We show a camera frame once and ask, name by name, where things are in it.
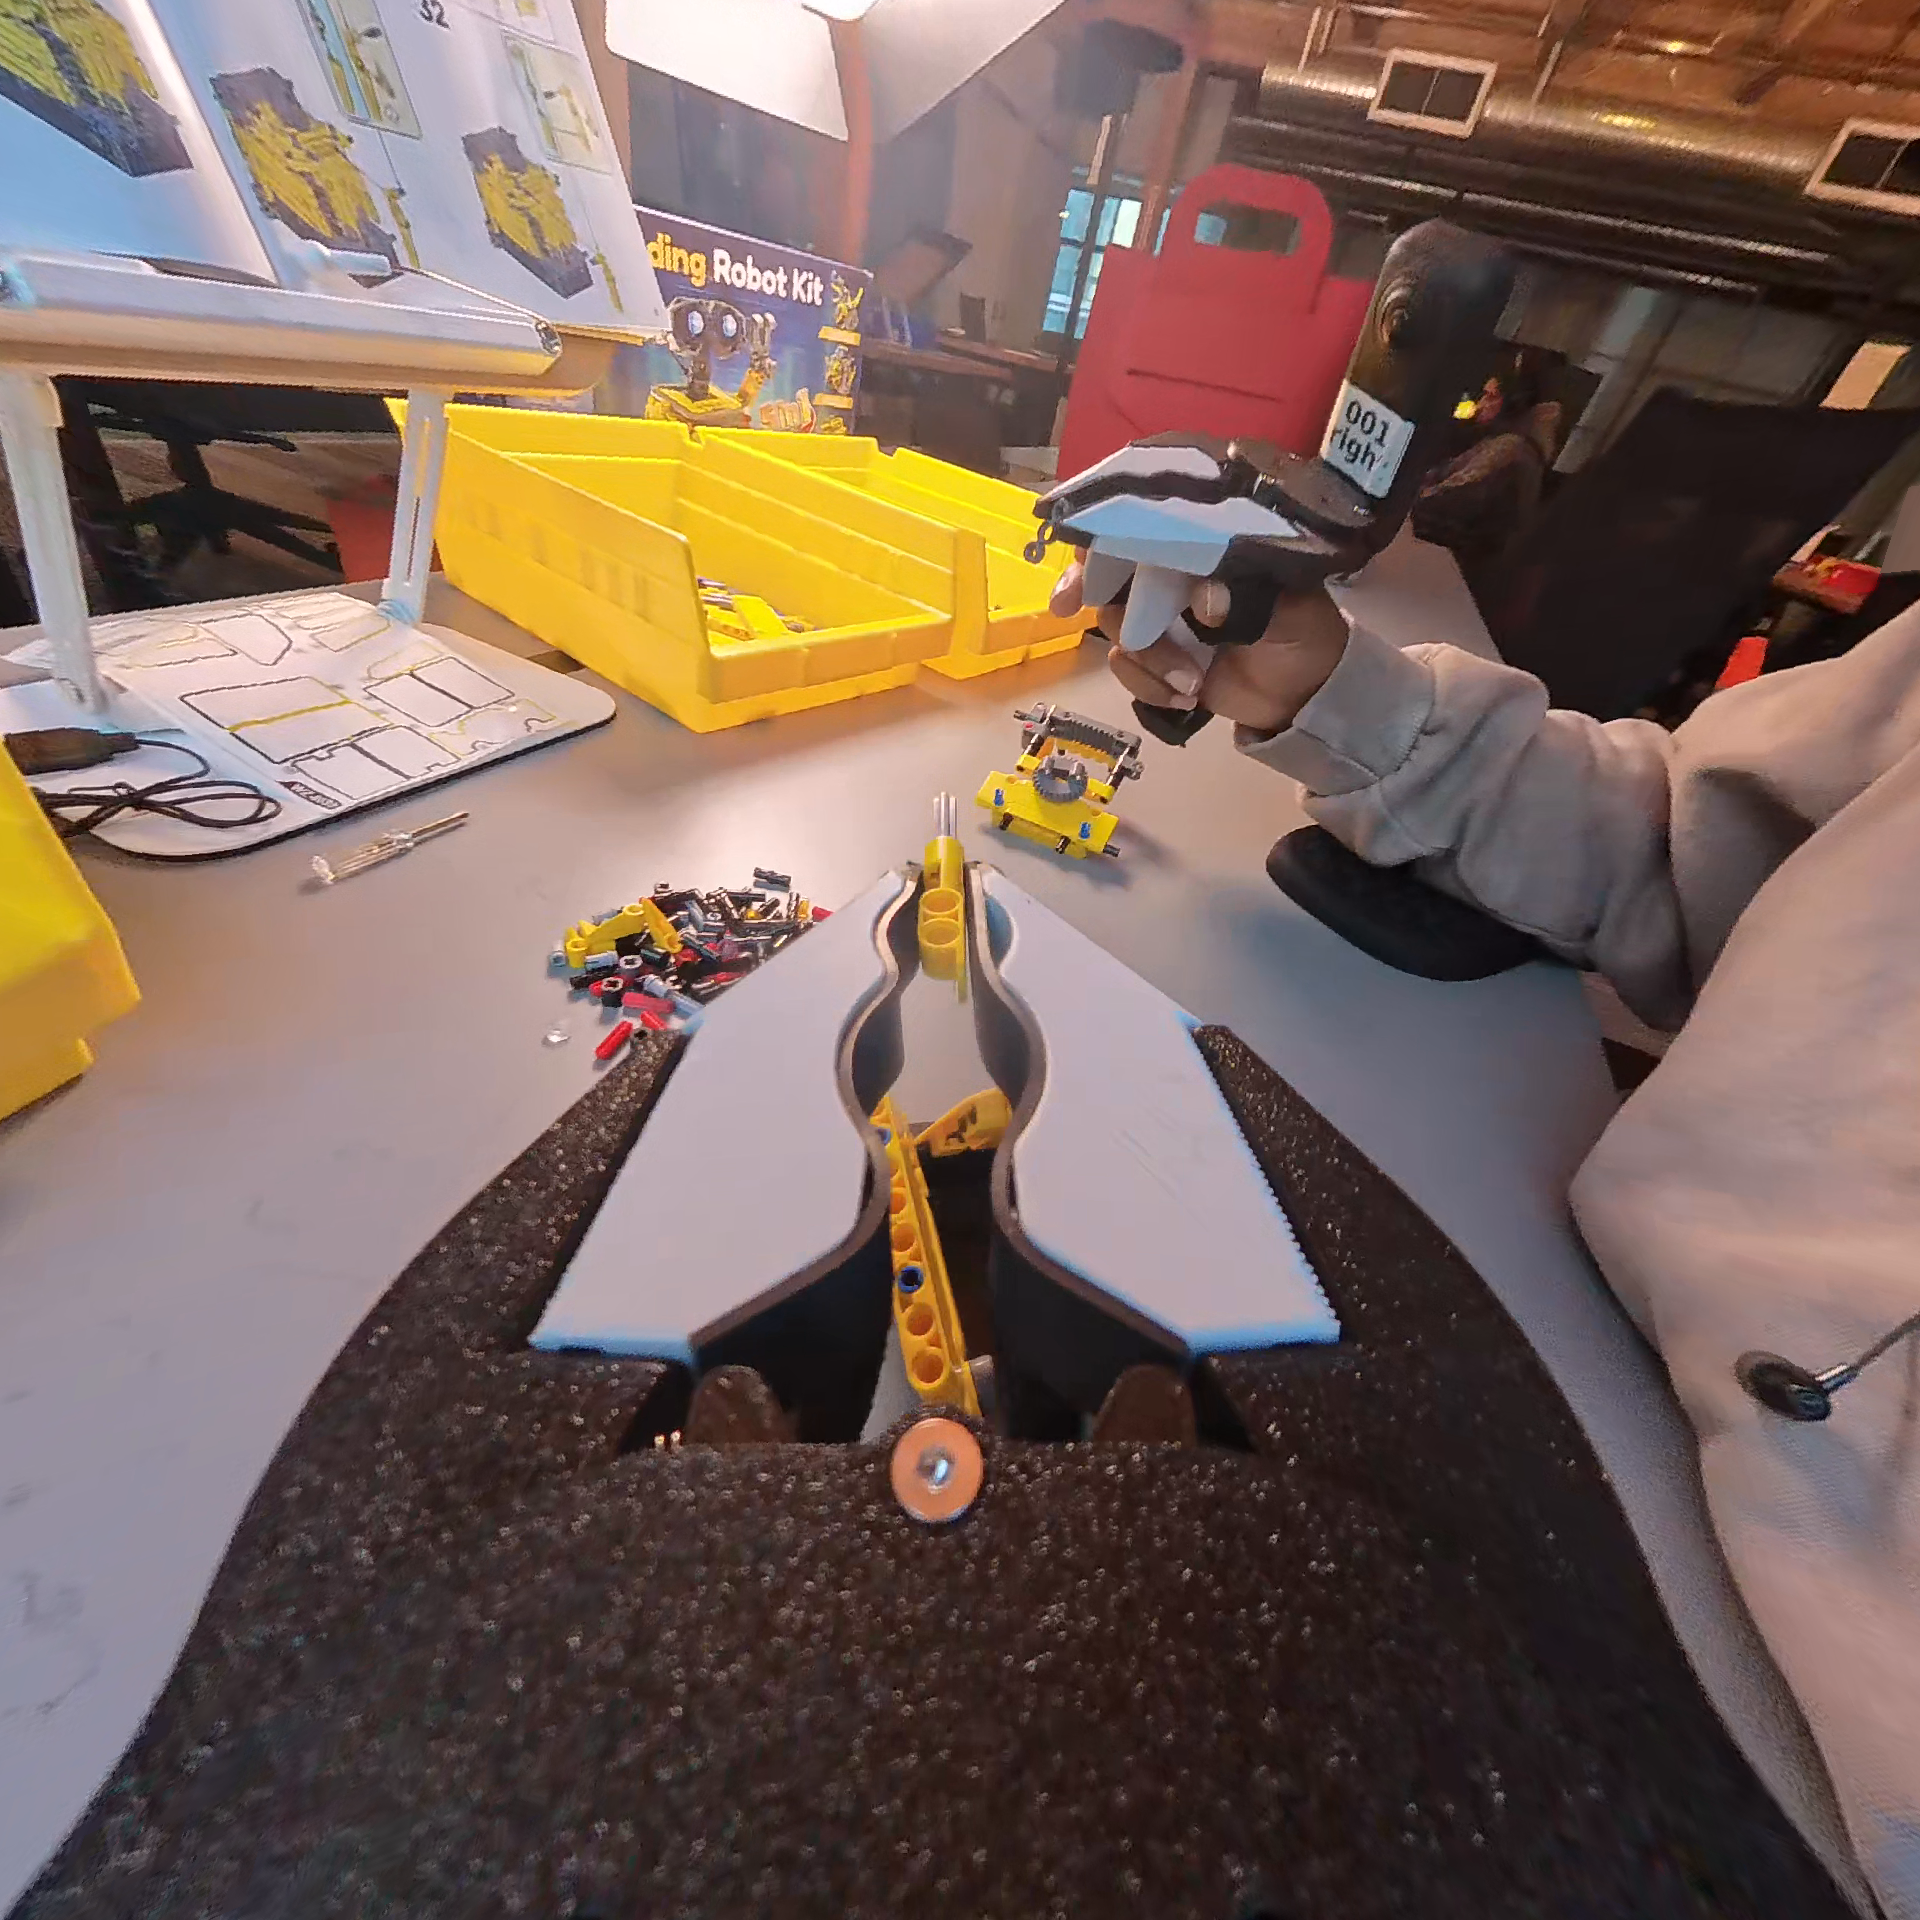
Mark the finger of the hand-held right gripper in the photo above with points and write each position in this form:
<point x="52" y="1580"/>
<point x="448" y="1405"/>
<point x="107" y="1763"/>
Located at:
<point x="1185" y="534"/>
<point x="1146" y="463"/>

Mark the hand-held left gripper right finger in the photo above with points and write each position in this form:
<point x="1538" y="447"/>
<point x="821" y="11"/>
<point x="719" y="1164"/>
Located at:
<point x="1153" y="1186"/>

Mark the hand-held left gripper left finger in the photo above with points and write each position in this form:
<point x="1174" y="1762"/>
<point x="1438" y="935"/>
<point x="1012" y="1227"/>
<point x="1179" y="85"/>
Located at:
<point x="719" y="1186"/>

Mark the yellow plastic bin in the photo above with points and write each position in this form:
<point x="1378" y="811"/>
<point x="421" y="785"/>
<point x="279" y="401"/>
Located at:
<point x="990" y="584"/>
<point x="568" y="599"/>
<point x="43" y="960"/>

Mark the yellow toy robot model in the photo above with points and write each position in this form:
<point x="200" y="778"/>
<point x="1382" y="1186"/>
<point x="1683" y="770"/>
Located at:
<point x="919" y="1274"/>

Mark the pile of black red pins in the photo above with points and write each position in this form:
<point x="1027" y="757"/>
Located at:
<point x="719" y="938"/>

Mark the grey gear piece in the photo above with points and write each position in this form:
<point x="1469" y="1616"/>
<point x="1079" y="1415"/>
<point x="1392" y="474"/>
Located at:
<point x="1061" y="781"/>

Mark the yellow gear rack subassembly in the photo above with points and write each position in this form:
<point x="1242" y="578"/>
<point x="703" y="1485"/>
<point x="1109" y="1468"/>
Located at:
<point x="1050" y="817"/>

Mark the assorted grey blue small parts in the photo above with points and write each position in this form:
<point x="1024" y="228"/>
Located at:
<point x="759" y="616"/>

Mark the person's right forearm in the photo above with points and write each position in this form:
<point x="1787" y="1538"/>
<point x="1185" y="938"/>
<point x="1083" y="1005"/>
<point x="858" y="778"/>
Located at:
<point x="1499" y="793"/>

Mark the grey desk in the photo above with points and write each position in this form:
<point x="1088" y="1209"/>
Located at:
<point x="226" y="1200"/>

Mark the person's right hand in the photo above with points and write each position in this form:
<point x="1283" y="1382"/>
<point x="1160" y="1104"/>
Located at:
<point x="1273" y="660"/>

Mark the red tote bag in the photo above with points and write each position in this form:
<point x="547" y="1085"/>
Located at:
<point x="1185" y="342"/>

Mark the yellow bent beam piece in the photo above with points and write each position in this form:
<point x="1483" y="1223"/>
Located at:
<point x="614" y="930"/>

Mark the black wrist rest pad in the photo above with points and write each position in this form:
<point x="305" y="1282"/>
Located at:
<point x="1396" y="914"/>

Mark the blue robot kit box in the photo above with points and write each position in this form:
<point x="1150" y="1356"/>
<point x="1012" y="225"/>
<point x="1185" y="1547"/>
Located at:
<point x="749" y="301"/>

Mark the white lamp panel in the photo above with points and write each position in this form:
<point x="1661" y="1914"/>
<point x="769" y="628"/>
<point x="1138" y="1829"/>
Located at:
<point x="783" y="58"/>

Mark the white sticker sheet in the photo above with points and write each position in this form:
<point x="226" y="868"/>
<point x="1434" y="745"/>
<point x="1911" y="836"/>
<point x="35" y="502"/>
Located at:
<point x="345" y="706"/>

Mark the black office chair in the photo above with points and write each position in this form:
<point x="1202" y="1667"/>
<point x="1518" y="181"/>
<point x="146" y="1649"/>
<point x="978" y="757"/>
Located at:
<point x="226" y="516"/>

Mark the white book stand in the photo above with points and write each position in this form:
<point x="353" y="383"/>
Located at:
<point x="303" y="325"/>

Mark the white building instruction booklet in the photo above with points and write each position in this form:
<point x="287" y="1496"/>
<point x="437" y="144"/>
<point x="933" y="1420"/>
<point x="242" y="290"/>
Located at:
<point x="303" y="152"/>

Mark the silver ceiling duct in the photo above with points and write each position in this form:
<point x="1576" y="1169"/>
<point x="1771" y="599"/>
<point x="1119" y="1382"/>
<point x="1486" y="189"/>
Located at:
<point x="1576" y="128"/>

